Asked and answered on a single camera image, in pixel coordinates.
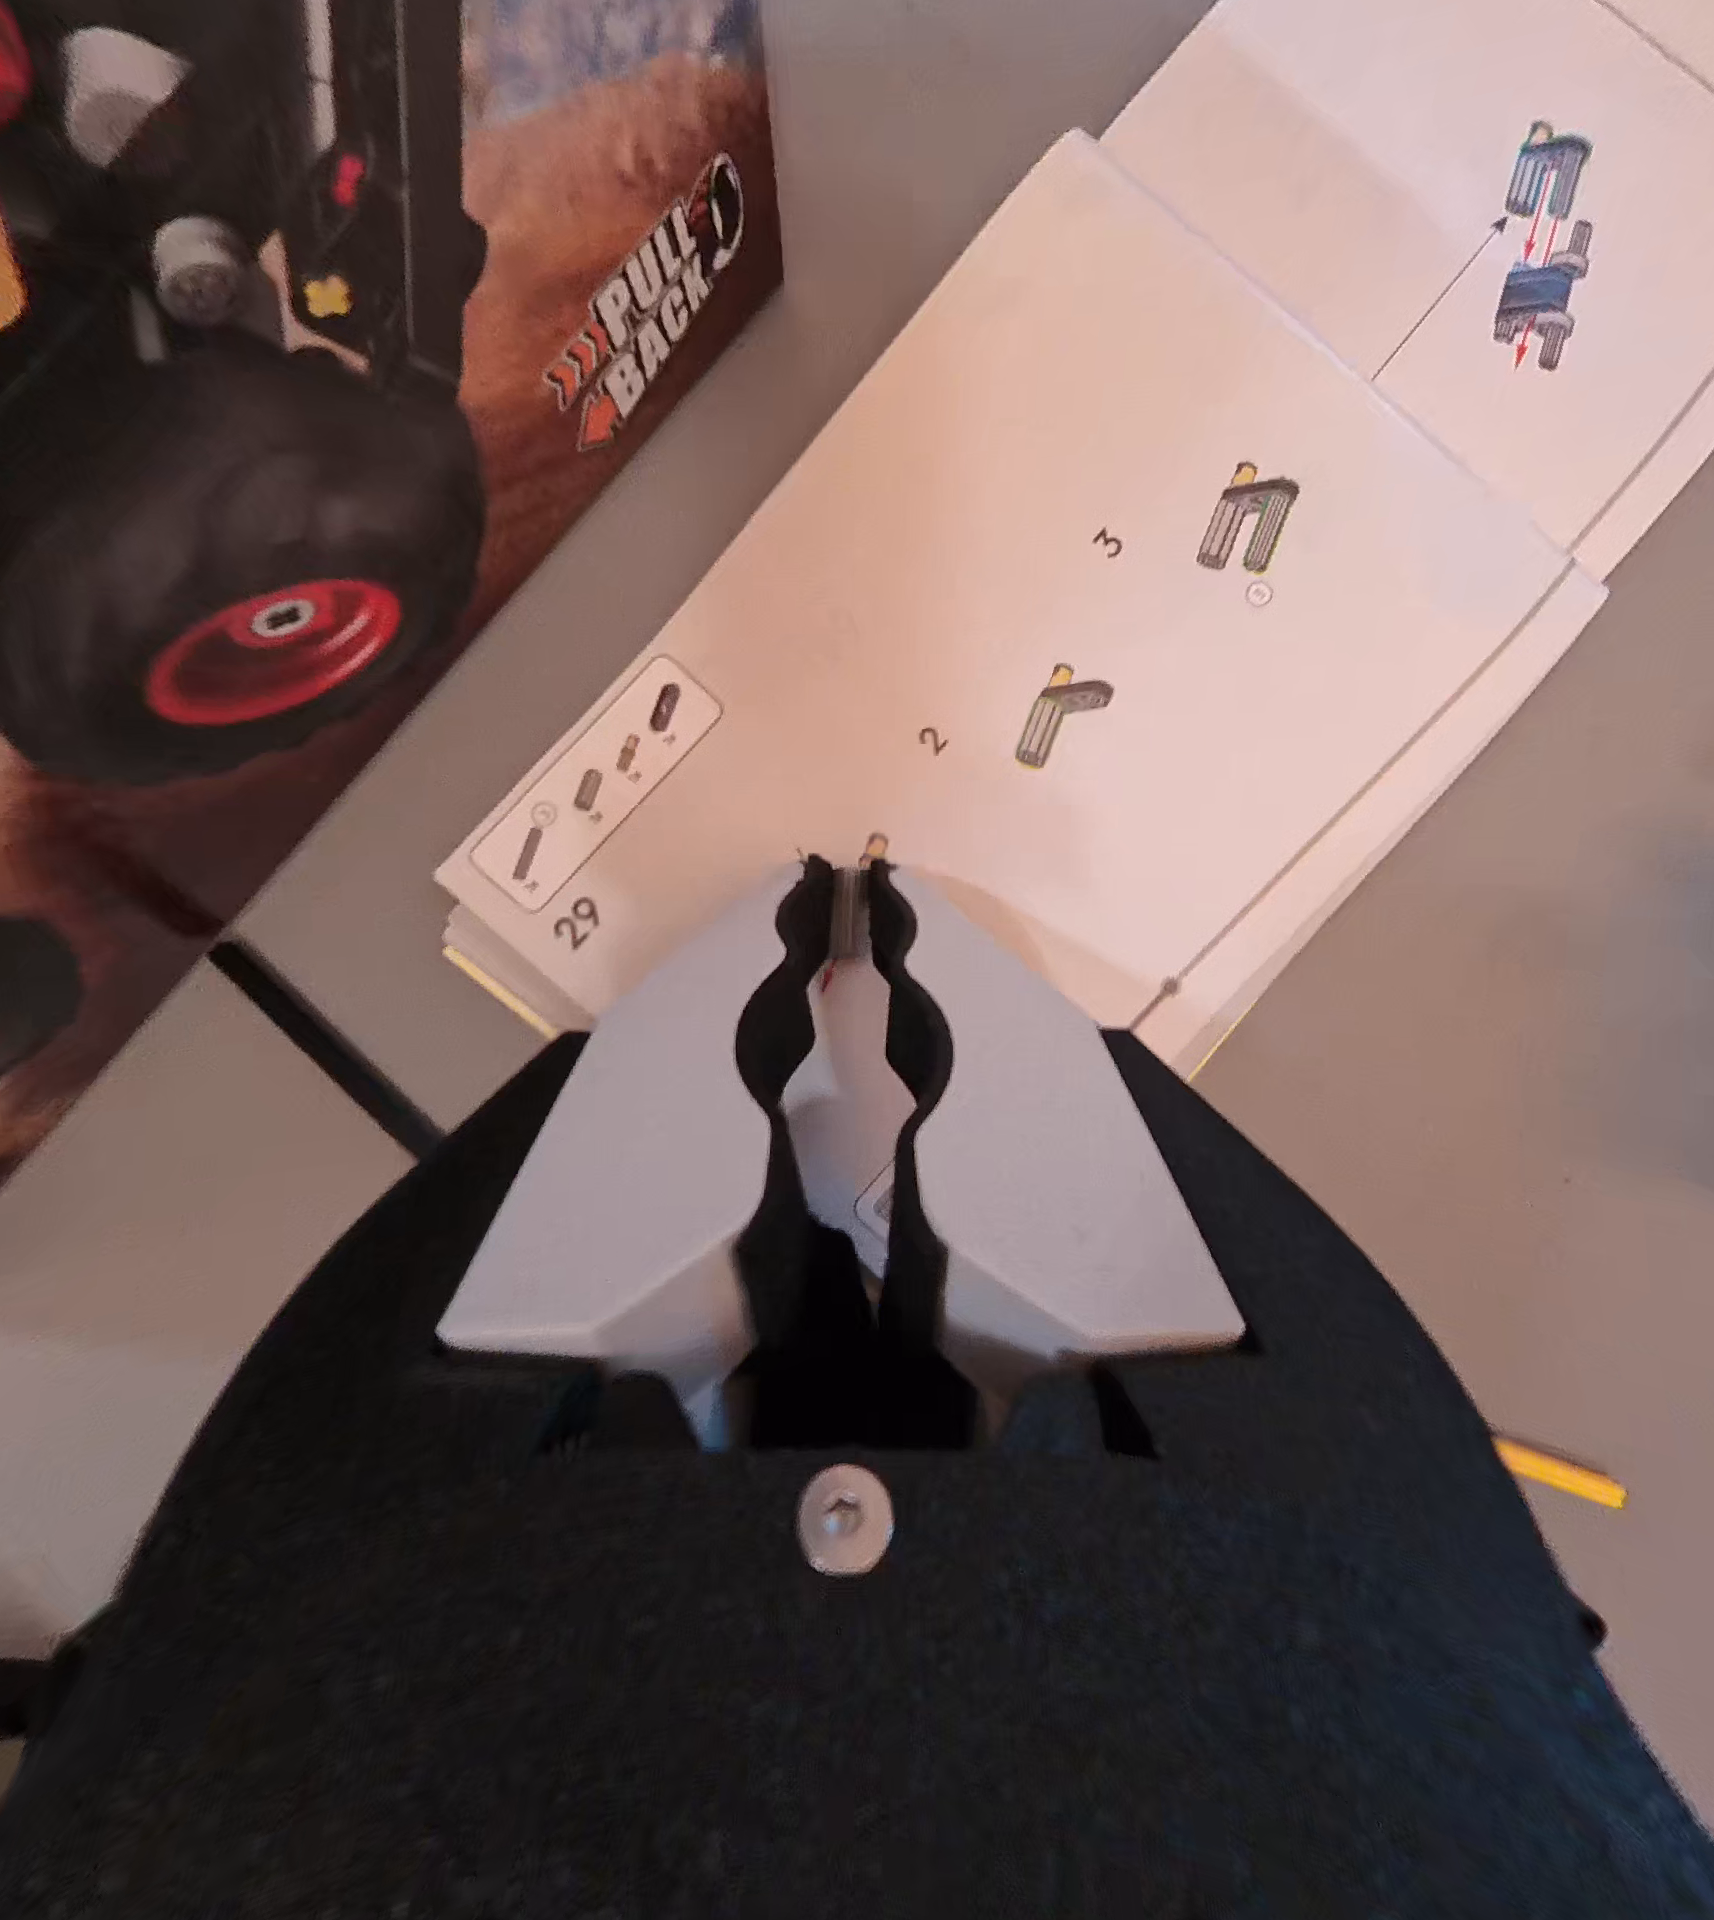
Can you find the lego set box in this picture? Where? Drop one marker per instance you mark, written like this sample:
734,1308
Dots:
272,449

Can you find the yellow lego piece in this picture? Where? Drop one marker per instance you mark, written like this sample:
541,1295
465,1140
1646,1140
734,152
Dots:
1561,1474

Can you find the small grey lego piece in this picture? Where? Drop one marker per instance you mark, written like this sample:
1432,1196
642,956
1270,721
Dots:
854,916

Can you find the black lego axle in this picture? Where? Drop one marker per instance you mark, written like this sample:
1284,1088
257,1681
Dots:
326,1049

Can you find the white lego instruction booklet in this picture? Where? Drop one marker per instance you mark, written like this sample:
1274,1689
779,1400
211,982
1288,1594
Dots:
1024,449

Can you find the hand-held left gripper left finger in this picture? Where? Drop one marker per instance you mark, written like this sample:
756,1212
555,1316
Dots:
630,1167

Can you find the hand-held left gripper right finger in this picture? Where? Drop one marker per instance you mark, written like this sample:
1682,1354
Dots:
1067,1187

